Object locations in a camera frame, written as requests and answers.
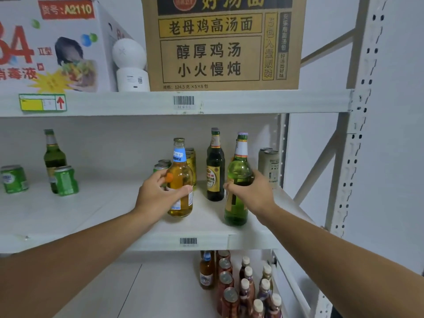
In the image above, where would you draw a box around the person's right forearm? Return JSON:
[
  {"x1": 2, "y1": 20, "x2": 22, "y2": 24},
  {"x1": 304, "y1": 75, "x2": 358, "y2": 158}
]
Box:
[{"x1": 258, "y1": 203, "x2": 424, "y2": 318}]

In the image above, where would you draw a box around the person's left forearm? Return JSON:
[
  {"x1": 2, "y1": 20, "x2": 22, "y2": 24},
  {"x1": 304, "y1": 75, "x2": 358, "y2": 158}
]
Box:
[{"x1": 0, "y1": 208, "x2": 159, "y2": 318}]

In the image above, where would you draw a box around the amber bottle blue neck label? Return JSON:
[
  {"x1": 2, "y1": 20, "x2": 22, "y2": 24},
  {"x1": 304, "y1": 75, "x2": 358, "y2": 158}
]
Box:
[{"x1": 199, "y1": 251, "x2": 215, "y2": 290}]

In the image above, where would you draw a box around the brown cardboard box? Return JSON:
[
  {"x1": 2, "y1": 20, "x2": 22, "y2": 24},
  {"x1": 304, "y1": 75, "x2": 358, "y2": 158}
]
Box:
[{"x1": 141, "y1": 0, "x2": 307, "y2": 92}]

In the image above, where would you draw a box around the person's left hand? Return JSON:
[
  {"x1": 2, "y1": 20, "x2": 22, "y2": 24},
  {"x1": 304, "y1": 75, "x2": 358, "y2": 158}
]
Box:
[{"x1": 134, "y1": 169, "x2": 193, "y2": 225}]

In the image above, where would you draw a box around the green bottle silver neck foil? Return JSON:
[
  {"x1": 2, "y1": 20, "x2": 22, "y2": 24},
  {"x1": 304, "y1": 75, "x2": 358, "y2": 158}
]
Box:
[{"x1": 44, "y1": 129, "x2": 67, "y2": 194}]

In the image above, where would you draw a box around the white drink can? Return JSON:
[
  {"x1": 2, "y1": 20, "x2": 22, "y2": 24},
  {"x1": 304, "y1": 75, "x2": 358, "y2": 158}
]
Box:
[
  {"x1": 263, "y1": 150, "x2": 280, "y2": 189},
  {"x1": 258, "y1": 148, "x2": 273, "y2": 176}
]

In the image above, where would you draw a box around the group of white capped bottles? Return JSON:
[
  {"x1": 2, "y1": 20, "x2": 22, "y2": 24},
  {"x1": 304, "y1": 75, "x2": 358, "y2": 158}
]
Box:
[{"x1": 238, "y1": 256, "x2": 284, "y2": 318}]

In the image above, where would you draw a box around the clear amber bottle blue label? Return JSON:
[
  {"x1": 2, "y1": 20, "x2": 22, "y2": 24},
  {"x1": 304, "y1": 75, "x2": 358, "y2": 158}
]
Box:
[{"x1": 166, "y1": 138, "x2": 195, "y2": 218}]

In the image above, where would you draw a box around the dark bottle gold label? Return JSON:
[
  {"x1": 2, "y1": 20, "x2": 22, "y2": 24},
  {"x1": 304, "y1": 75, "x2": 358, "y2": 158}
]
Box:
[
  {"x1": 207, "y1": 127, "x2": 220, "y2": 156},
  {"x1": 206, "y1": 129, "x2": 226, "y2": 202}
]

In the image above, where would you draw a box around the white metal shelving rack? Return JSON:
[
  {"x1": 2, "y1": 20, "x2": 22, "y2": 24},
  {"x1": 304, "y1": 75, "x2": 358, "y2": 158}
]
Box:
[{"x1": 0, "y1": 0, "x2": 390, "y2": 318}]

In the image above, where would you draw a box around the green can white label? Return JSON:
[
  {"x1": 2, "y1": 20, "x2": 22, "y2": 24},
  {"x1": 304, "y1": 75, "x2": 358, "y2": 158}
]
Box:
[
  {"x1": 1, "y1": 165, "x2": 29, "y2": 194},
  {"x1": 54, "y1": 166, "x2": 79, "y2": 196}
]

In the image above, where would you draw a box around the white round security camera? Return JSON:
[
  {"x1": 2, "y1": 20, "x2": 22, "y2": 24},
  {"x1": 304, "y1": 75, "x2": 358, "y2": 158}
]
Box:
[{"x1": 112, "y1": 38, "x2": 150, "y2": 92}]

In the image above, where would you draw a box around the person's right hand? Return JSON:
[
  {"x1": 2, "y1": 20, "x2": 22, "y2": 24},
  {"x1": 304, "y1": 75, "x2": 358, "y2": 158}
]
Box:
[{"x1": 223, "y1": 169, "x2": 279, "y2": 226}]

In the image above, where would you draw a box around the green bottle white neck label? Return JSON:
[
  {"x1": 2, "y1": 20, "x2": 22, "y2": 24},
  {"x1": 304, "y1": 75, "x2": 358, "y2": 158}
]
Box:
[{"x1": 224, "y1": 132, "x2": 254, "y2": 226}]

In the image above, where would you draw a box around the white printed cardboard box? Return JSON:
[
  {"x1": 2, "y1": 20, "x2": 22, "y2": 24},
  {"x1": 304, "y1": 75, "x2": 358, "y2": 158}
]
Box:
[{"x1": 0, "y1": 0, "x2": 134, "y2": 94}]

